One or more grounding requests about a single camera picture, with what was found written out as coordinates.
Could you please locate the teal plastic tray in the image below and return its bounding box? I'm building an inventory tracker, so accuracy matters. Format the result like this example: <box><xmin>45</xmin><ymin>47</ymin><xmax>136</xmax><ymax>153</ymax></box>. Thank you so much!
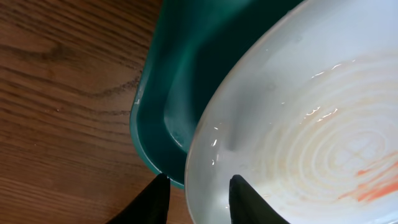
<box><xmin>130</xmin><ymin>0</ymin><xmax>300</xmax><ymax>188</ymax></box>

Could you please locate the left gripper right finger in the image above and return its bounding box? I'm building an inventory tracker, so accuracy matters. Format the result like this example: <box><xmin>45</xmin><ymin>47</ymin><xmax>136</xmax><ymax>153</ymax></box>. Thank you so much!
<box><xmin>229</xmin><ymin>175</ymin><xmax>289</xmax><ymax>224</ymax></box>

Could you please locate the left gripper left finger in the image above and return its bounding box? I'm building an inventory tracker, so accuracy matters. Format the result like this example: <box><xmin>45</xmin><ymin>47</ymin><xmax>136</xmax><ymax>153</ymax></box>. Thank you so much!
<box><xmin>107</xmin><ymin>173</ymin><xmax>170</xmax><ymax>224</ymax></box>

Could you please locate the light blue plate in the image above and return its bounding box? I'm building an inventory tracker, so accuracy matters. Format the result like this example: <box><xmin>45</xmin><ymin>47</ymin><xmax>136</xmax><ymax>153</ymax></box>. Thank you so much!
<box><xmin>185</xmin><ymin>0</ymin><xmax>397</xmax><ymax>223</ymax></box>

